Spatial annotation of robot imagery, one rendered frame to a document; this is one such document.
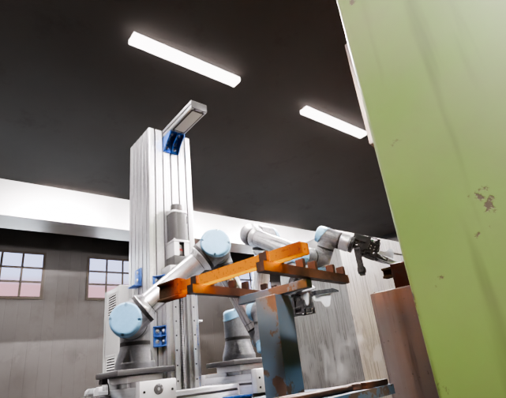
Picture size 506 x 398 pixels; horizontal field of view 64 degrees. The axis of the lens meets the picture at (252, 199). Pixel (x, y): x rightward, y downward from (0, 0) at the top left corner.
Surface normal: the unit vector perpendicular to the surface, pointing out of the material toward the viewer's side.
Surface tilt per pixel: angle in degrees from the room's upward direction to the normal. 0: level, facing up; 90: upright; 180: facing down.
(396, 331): 90
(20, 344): 90
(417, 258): 90
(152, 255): 90
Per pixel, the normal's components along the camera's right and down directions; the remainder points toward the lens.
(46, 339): 0.61, -0.37
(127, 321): -0.03, -0.32
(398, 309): -0.67, -0.22
